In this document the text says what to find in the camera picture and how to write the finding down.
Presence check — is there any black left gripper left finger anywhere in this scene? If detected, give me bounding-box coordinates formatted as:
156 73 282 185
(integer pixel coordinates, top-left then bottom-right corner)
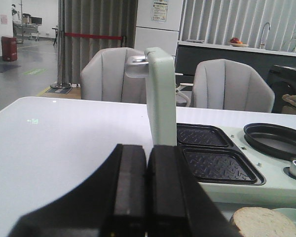
9 144 146 237

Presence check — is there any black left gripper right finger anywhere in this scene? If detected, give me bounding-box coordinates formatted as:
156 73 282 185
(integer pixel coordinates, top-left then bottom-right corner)
147 145 240 237

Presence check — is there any slice of brown bread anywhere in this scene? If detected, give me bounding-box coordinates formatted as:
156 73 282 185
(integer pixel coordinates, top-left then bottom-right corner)
230 207 296 237

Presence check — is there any green breakfast maker lid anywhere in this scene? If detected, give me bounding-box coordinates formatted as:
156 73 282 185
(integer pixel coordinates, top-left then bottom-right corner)
125 47 177 146

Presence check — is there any beige office chair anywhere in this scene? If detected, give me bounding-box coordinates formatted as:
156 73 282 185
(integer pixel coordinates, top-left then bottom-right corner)
175 73 194 107

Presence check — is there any light green plate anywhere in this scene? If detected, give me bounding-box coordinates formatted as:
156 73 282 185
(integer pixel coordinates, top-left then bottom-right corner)
271 207 296 232

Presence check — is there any black round frying pan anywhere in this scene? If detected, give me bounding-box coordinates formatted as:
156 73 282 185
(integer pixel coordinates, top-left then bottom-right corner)
244 123 296 161

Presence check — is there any grey armchair left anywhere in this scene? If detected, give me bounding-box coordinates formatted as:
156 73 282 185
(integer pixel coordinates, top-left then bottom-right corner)
80 47 146 104

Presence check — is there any grey armchair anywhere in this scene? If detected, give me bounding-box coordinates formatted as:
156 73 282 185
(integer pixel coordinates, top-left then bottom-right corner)
191 59 275 113
80 47 146 104

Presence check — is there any grey armchair right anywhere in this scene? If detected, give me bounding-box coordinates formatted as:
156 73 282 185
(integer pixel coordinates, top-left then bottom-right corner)
191 59 275 113

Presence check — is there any dark kitchen counter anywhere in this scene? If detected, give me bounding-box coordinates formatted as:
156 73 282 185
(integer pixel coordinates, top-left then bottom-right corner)
176 41 296 79

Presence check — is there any fruit plate on counter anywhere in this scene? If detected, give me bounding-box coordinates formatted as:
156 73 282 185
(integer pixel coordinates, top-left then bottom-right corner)
229 37 249 47

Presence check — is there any red barrier belt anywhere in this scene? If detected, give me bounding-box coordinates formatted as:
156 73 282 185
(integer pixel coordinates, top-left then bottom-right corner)
64 33 124 40

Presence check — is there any chrome kitchen faucet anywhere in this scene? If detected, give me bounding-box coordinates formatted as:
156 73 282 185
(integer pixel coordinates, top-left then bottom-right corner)
259 22 271 49

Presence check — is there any grey curtain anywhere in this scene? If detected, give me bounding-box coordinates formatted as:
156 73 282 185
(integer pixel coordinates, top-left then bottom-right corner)
65 0 138 84

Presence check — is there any white refrigerator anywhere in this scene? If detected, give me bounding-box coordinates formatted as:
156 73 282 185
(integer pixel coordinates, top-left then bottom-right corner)
134 0 183 57

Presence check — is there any red trash bin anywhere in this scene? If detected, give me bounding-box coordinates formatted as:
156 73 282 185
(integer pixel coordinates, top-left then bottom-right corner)
1 36 17 61

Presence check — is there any chrome stanchion post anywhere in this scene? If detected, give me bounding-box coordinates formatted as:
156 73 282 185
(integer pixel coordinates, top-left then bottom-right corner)
50 0 71 89

